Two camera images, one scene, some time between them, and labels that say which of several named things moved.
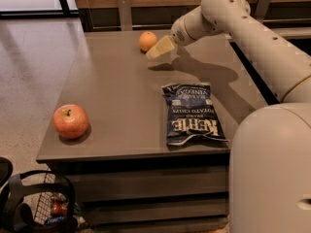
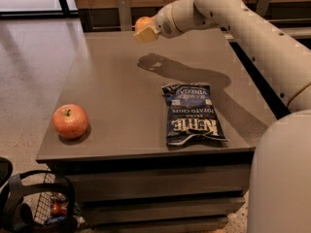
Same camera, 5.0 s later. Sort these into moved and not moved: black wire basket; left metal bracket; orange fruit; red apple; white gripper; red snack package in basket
Moved: orange fruit; white gripper
Not moved: red snack package in basket; left metal bracket; black wire basket; red apple
